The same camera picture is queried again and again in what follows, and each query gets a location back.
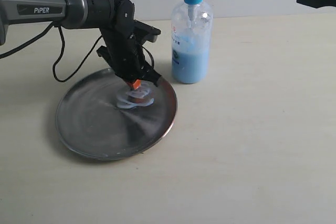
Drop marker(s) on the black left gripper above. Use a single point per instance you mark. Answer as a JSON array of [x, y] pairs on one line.
[[126, 58]]

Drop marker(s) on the pale blue soap blob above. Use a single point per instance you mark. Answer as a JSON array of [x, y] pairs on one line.
[[140, 97]]

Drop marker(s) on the blue pump soap bottle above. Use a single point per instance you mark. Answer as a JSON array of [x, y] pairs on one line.
[[191, 31]]

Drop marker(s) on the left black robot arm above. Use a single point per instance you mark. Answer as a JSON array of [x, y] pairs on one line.
[[69, 14]]

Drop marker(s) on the round steel plate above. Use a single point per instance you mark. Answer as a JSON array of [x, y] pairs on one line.
[[90, 124]]

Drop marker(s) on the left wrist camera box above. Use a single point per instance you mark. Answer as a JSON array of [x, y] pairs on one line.
[[144, 32]]

